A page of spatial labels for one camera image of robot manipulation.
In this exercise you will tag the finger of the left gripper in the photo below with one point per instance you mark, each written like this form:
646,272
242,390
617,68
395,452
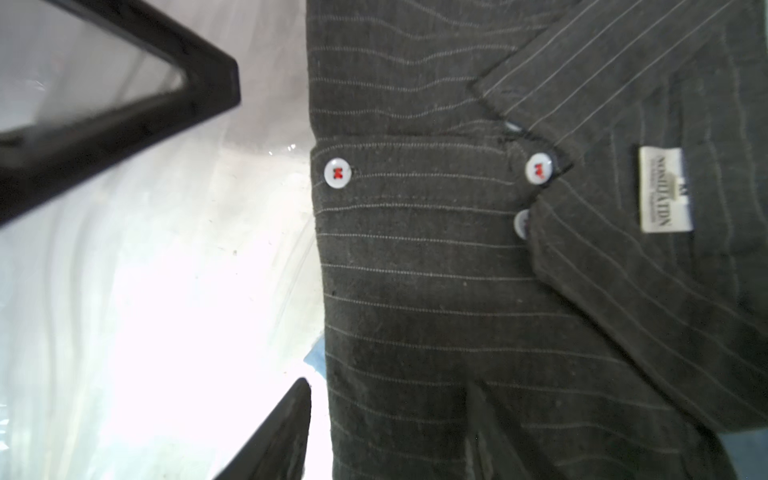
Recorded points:
87,84

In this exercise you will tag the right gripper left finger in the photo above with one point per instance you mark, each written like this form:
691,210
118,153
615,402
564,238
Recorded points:
277,450

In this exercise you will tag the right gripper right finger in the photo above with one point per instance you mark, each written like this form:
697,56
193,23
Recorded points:
497,447

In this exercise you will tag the clear plastic vacuum bag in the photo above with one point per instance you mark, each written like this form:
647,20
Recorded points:
152,317

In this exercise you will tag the dark grey pinstripe shirt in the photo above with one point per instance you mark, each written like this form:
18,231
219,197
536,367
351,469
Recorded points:
564,200

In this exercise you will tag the light blue folded shirt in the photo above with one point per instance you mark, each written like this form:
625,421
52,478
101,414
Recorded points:
748,451

